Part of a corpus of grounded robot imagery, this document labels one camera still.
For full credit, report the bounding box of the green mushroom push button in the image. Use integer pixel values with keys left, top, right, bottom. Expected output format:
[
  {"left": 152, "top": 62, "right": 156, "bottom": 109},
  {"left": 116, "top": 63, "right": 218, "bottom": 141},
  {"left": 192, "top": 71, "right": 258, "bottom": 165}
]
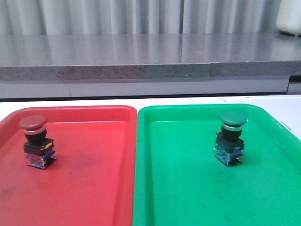
[{"left": 214, "top": 112, "right": 247, "bottom": 166}]

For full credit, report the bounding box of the red mushroom push button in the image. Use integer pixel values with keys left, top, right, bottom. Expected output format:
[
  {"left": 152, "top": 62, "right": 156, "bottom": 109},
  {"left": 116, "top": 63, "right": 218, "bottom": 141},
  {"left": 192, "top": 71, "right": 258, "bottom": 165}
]
[{"left": 19, "top": 115, "right": 56, "bottom": 169}]

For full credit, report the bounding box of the green plastic tray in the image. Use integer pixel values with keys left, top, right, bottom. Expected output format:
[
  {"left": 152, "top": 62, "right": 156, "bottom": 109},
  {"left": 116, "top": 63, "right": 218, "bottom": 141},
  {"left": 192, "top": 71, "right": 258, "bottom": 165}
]
[{"left": 133, "top": 104, "right": 301, "bottom": 226}]

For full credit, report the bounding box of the red plastic tray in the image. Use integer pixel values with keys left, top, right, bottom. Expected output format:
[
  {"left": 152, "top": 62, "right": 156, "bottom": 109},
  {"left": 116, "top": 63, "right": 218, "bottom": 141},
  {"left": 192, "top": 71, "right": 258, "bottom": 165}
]
[{"left": 0, "top": 105, "right": 137, "bottom": 226}]

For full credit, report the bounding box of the grey stone platform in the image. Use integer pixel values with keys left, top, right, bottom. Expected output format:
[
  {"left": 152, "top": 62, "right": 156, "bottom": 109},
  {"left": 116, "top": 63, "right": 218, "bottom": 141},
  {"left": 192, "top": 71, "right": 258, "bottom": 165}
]
[{"left": 0, "top": 32, "right": 301, "bottom": 99}]

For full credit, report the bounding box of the grey pleated curtain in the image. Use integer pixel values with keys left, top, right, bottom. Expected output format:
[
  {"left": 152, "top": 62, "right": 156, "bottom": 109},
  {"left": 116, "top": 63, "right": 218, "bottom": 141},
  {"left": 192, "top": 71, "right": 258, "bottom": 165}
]
[{"left": 0, "top": 0, "right": 280, "bottom": 35}]

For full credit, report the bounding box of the white container in background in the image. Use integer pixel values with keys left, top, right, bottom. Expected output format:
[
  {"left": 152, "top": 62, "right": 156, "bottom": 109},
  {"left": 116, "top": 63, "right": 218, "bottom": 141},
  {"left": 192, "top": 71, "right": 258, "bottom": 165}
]
[{"left": 276, "top": 0, "right": 301, "bottom": 36}]

